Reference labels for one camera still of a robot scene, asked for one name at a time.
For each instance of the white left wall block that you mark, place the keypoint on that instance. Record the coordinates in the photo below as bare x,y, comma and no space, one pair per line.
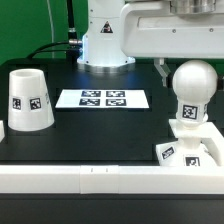
2,132

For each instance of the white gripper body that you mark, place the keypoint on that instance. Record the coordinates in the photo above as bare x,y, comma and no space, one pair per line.
173,29

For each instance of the white lamp shade cone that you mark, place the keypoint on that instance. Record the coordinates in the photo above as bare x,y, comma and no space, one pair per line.
29,106

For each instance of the white front wall bar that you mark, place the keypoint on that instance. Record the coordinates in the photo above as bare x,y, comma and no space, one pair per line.
110,179

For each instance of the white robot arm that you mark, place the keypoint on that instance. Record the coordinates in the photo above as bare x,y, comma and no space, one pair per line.
101,44

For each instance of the white marker sheet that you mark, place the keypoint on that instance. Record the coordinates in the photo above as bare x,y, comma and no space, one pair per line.
134,99

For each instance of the white lamp base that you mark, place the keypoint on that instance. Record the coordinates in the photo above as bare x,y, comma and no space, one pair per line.
199,146

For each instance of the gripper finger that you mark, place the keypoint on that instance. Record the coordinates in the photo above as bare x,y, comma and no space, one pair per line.
163,70

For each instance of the white lamp bulb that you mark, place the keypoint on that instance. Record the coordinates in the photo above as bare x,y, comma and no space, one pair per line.
194,83

